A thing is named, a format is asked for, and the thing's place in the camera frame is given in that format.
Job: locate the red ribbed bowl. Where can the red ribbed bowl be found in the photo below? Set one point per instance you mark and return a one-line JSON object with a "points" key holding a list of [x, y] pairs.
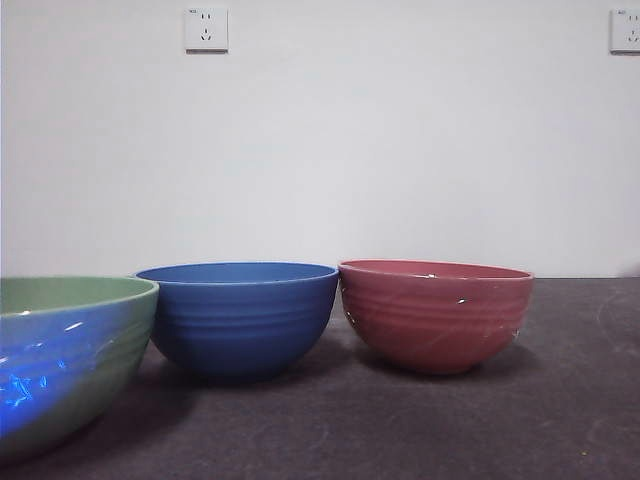
{"points": [[430, 325]]}

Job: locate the green ribbed bowl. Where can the green ribbed bowl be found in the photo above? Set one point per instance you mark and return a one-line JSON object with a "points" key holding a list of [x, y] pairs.
{"points": [[75, 370]]}

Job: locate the blue ribbed bowl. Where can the blue ribbed bowl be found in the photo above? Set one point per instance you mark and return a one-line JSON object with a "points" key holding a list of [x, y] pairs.
{"points": [[240, 330]]}

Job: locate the white wall socket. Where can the white wall socket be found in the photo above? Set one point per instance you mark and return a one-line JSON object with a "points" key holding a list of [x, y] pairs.
{"points": [[626, 31], [206, 29]]}

